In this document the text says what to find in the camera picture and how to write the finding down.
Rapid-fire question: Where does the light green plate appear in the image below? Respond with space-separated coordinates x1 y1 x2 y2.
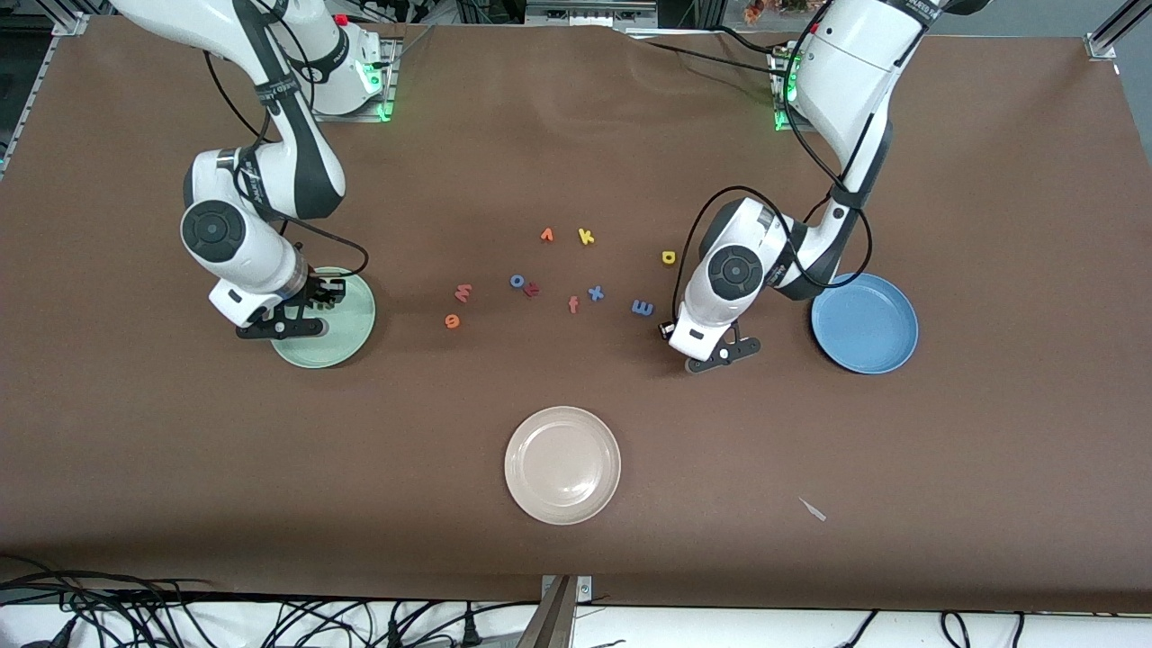
267 266 377 370

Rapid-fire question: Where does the beige plate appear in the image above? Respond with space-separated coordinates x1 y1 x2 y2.
504 406 623 527

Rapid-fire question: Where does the blue plate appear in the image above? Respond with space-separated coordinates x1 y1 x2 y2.
810 272 920 375

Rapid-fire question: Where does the brown paper table cover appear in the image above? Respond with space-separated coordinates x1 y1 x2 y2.
0 16 1152 615

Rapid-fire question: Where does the long black right arm cable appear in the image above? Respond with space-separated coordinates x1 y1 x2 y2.
202 0 370 302

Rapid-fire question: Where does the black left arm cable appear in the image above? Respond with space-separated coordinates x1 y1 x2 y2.
673 0 937 311

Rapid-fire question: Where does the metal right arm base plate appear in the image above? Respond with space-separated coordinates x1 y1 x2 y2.
300 36 398 123

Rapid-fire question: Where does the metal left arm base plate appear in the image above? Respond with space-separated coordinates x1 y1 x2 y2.
769 45 815 135

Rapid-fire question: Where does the black cable on table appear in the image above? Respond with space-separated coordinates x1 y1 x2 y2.
630 31 793 77

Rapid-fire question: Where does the metal camera pole bracket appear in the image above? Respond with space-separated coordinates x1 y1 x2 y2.
517 574 593 648

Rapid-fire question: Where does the silver metal frame piece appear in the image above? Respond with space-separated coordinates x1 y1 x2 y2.
525 0 660 28

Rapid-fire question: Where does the black cable below table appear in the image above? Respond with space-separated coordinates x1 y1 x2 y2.
837 610 878 648
940 612 1027 648
0 556 217 648
261 601 541 648

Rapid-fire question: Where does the aluminium frame profile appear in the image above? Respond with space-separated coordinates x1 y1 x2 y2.
1084 0 1152 62
0 13 91 181

